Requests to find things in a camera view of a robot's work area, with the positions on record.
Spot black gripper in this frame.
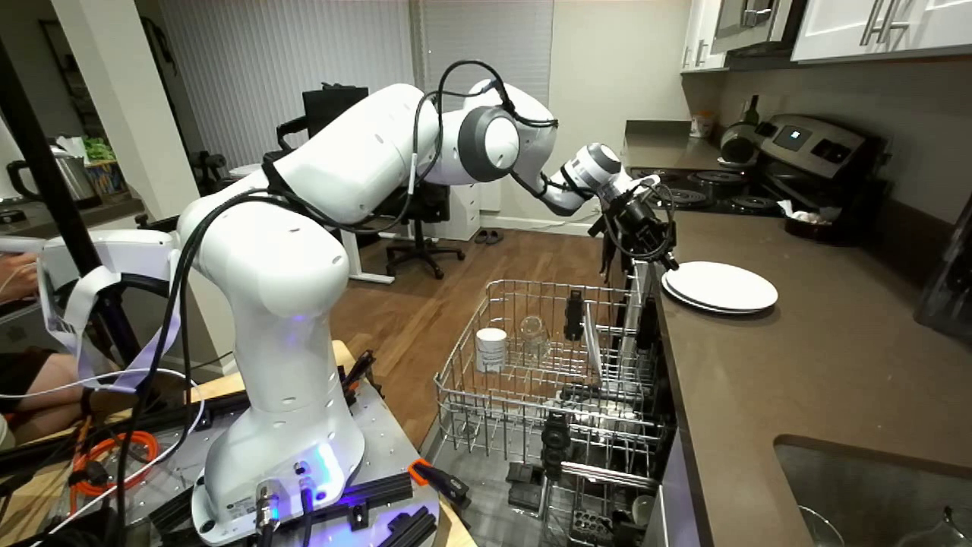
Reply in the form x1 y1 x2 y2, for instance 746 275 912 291
605 178 682 270

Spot person forearm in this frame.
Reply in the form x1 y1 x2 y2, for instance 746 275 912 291
0 253 41 307

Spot dishwasher rack with black holders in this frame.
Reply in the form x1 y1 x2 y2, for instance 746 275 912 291
423 405 677 547

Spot clear drinking glass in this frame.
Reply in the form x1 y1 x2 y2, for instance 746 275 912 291
517 313 550 358

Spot black pan with white paper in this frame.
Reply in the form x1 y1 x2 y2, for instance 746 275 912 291
776 193 864 246

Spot white drawer unit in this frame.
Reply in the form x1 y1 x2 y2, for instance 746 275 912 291
445 178 505 242

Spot white cup in rack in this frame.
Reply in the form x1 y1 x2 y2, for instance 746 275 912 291
470 324 512 374

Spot black office chair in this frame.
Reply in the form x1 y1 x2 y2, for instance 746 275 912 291
380 178 470 281

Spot white window blinds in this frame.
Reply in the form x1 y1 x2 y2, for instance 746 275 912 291
415 0 560 100

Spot robot mounting table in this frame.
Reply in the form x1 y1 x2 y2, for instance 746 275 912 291
0 338 481 547

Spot steel kitchen sink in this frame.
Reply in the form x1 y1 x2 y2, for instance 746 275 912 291
771 434 972 547

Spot black monitor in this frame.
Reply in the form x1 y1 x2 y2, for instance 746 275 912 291
275 83 374 155

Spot black bar clamp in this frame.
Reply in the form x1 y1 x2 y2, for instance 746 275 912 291
337 472 442 547

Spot orange clamp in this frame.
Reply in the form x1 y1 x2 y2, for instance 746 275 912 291
68 429 163 509

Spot black tripod pole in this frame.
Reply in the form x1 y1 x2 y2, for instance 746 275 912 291
0 39 146 374

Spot silver wire dishwasher rack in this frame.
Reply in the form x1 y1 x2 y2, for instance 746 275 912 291
433 275 677 481

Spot narrow white wall cabinet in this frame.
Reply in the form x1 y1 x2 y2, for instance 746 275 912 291
677 0 727 72

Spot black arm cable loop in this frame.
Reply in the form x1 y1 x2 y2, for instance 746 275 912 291
404 57 562 193

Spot white wall cabinets with handles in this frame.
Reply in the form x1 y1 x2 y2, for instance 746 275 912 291
788 0 972 67

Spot orange handled tool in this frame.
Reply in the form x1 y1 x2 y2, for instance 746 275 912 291
406 455 473 509

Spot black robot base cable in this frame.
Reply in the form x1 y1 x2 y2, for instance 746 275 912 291
100 149 307 547

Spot white rounded frame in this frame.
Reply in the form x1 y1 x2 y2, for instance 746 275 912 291
38 224 188 399

